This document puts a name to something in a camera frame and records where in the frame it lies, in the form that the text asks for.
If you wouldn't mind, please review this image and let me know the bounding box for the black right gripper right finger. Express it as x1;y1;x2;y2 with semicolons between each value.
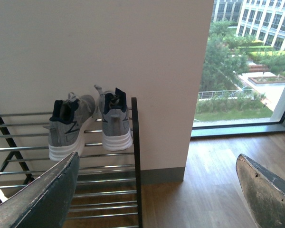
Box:
236;154;285;228

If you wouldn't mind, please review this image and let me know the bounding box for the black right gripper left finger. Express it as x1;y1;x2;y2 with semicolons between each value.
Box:
0;152;79;228

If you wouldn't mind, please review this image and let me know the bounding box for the grey knit sneaker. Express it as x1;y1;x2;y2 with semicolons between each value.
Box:
45;92;96;162
94;85;133;152

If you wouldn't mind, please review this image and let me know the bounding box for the black metal shoe rack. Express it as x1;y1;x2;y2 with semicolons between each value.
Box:
0;98;143;228

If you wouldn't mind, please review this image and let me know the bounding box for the grey window frame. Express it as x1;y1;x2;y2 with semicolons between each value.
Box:
190;66;285;139

